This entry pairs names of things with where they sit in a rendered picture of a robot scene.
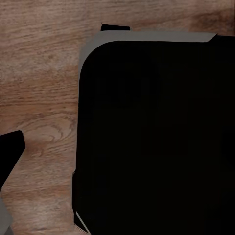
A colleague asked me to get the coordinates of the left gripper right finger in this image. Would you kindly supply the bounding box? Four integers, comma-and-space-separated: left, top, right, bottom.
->
219, 130, 235, 169

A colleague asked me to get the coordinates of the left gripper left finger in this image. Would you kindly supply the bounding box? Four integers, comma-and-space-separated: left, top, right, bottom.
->
0, 130, 25, 189

